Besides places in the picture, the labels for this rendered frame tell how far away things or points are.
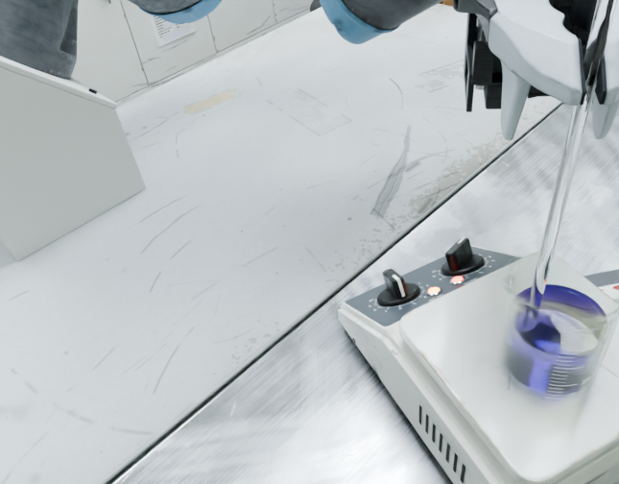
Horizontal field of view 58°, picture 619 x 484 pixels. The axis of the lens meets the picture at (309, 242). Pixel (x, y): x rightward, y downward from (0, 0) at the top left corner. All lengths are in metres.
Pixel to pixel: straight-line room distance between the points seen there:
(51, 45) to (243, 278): 0.29
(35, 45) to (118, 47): 2.16
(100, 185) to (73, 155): 0.05
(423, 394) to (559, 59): 0.20
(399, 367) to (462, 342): 0.04
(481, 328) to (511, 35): 0.17
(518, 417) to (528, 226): 0.27
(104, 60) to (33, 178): 2.16
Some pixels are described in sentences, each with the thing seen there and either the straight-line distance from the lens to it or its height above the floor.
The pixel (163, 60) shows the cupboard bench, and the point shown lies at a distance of 2.88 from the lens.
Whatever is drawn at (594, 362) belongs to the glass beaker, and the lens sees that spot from 0.31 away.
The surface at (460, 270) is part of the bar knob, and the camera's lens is 0.42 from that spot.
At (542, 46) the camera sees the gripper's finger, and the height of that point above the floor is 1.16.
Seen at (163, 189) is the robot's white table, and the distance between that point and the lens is 0.65.
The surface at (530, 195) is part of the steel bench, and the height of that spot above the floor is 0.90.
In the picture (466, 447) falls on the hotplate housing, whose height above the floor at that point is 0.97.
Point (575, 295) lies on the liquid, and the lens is 0.32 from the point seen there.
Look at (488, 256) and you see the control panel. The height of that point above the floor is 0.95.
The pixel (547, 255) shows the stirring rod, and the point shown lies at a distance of 0.28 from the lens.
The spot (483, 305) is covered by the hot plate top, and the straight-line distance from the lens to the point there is 0.36.
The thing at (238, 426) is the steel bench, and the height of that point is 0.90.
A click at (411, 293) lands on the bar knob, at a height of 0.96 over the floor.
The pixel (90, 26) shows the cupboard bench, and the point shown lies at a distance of 2.69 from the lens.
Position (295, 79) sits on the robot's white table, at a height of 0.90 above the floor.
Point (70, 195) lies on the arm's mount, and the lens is 0.62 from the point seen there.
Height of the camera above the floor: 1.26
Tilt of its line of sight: 42 degrees down
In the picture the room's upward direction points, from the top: 9 degrees counter-clockwise
